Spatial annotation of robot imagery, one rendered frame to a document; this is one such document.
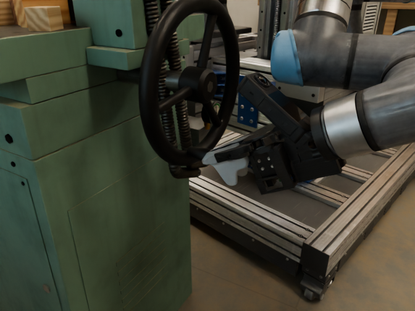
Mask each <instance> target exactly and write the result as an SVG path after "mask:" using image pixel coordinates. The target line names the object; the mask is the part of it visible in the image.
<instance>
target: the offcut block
mask: <svg viewBox="0 0 415 311"><path fill-rule="evenodd" d="M24 11H25V16H26V20H27V25H28V31H56V30H61V29H64V26H63V22H62V15H61V8H60V6H35V7H24Z"/></svg>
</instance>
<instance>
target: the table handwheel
mask: <svg viewBox="0 0 415 311"><path fill-rule="evenodd" d="M195 12H204V13H206V14H207V19H206V26H205V29H204V36H203V42H202V45H201V49H200V53H199V57H198V63H197V66H196V67H194V66H187V67H186V68H185V69H184V70H183V71H182V72H179V71H174V70H167V73H166V74H167V76H166V81H165V83H166V86H167V89H169V91H176V93H174V94H172V95H171V96H169V97H167V98H165V99H163V100H162V101H160V102H158V89H159V77H160V72H161V66H162V61H163V58H164V54H165V52H166V49H167V46H168V44H169V41H170V39H171V37H172V35H173V34H174V32H175V30H176V29H177V27H178V26H179V25H180V24H181V22H182V21H183V20H184V19H185V18H186V17H187V16H189V15H190V14H192V13H195ZM215 25H217V26H218V28H219V31H220V33H221V36H222V39H223V42H224V48H225V59H226V76H225V87H224V93H223V97H222V102H221V105H220V108H219V111H218V114H216V112H215V110H214V107H213V105H212V102H211V99H212V98H213V97H214V96H215V93H216V90H217V77H216V75H215V73H214V71H213V70H212V69H210V68H207V64H208V58H209V51H210V48H211V41H212V37H213V33H214V28H215ZM239 77H240V52H239V45H238V38H237V33H236V31H235V27H234V24H233V22H232V19H231V17H230V15H229V13H228V12H227V10H226V8H225V7H224V6H223V5H222V4H221V3H220V2H219V1H218V0H175V1H174V2H173V3H172V4H171V5H169V6H168V8H167V9H166V10H165V11H164V12H163V13H162V14H161V16H160V17H159V19H158V20H157V22H156V24H155V26H154V27H153V30H152V32H151V34H150V36H149V38H148V42H147V43H146V47H145V51H144V54H143V58H142V62H141V67H140V68H136V69H133V70H129V71H128V70H120V69H117V78H118V79H119V81H121V82H124V83H131V84H134V85H138V101H139V109H140V117H141V122H142V126H143V129H144V132H145V135H146V137H147V139H148V141H149V143H150V145H151V147H152V148H153V150H154V151H155V153H156V154H157V155H158V156H159V157H160V158H161V159H163V160H165V161H166V162H168V163H169V164H172V165H176V166H187V165H193V164H195V163H197V162H199V161H200V160H197V159H195V158H193V157H191V156H188V155H187V150H186V151H182V150H179V149H177V148H175V147H174V146H173V145H171V143H170V142H169V140H168V139H167V137H166V135H165V133H164V130H163V127H162V123H161V119H160V114H162V113H163V112H165V111H166V110H167V109H169V108H171V107H172V106H174V105H175V104H177V103H178V102H180V101H182V100H186V101H192V102H198V103H202V105H203V106H204V108H205V110H206V112H207V114H208V116H209V118H210V120H211V122H212V127H211V129H210V130H209V132H208V134H207V135H206V136H205V137H204V139H203V140H202V141H201V142H200V143H199V144H198V145H196V146H195V147H203V148H208V149H214V148H215V146H216V145H217V143H218V142H219V141H220V139H221V137H222V135H223V134H224V132H225V130H226V127H227V125H228V123H229V121H230V118H231V116H232V112H233V108H234V106H235V101H236V98H237V92H238V91H237V87H238V84H239Z"/></svg>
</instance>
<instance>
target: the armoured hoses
mask: <svg viewBox="0 0 415 311"><path fill-rule="evenodd" d="M144 2H145V3H144V5H145V11H146V12H145V14H146V19H147V21H146V23H147V27H148V31H149V32H148V35H150V34H151V32H152V30H153V27H154V26H155V24H156V22H157V20H158V19H159V17H160V15H159V14H158V13H159V11H158V8H159V7H158V6H157V5H158V2H157V0H144ZM172 3H173V1H172V0H160V5H161V9H162V10H161V13H163V12H164V11H165V10H166V9H167V8H168V6H169V5H171V4H172ZM176 31H177V29H176V30H175V32H174V34H173V35H172V37H171V39H170V41H169V44H168V46H167V49H166V51H167V55H168V56H167V58H168V62H169V64H168V65H169V69H170V70H174V71H179V72H181V71H182V69H181V67H182V66H181V61H180V59H181V58H180V54H179V53H180V51H179V47H178V45H179V44H178V40H177V38H178V36H176V35H177V32H176ZM165 61H166V59H165V55H164V58H163V61H162V66H161V72H160V77H159V89H158V99H159V100H158V101H159V102H160V101H162V100H163V99H165V98H167V97H169V96H171V95H170V91H169V89H167V86H166V83H165V81H166V76H167V74H166V73H167V70H166V68H167V66H166V62H165ZM186 103H187V102H186V100H182V101H180V102H178V103H177V104H175V108H176V110H175V111H176V114H177V116H176V117H177V120H178V121H177V123H178V129H179V131H178V132H179V135H180V143H181V149H182V151H186V150H187V149H188V148H189V147H190V146H192V140H191V134H190V133H191V131H190V126H189V124H190V123H189V119H188V118H189V117H188V114H187V113H188V111H187V105H186ZM172 109H173V108H172V107H171V108H169V109H167V110H166V111H165V112H163V113H162V114H160V115H161V118H162V120H161V121H162V127H163V130H164V133H165V135H166V137H167V139H168V140H169V142H170V143H171V145H173V146H174V147H175V148H177V149H178V146H177V144H178V143H177V140H176V139H177V137H176V133H175V132H176V131H175V127H174V126H175V124H174V118H173V116H174V115H173V111H172ZM192 147H193V146H192ZM168 164H169V163H168ZM207 166H208V165H204V164H203V163H202V161H199V162H197V163H195V164H193V165H187V167H181V166H176V165H172V164H169V170H170V174H171V175H172V176H173V177H174V178H176V179H182V178H196V177H199V176H200V174H201V170H200V169H199V168H204V167H207Z"/></svg>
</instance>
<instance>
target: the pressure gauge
mask: <svg viewBox="0 0 415 311"><path fill-rule="evenodd" d="M211 102H212V105H213V107H214V110H215V112H216V107H217V114H218V111H219V108H220V105H221V103H220V102H219V101H211ZM201 117H202V119H203V122H204V126H205V127H206V130H208V129H210V124H212V122H211V120H210V118H209V116H208V113H207V112H206V110H205V108H204V106H203V108H202V111H201Z"/></svg>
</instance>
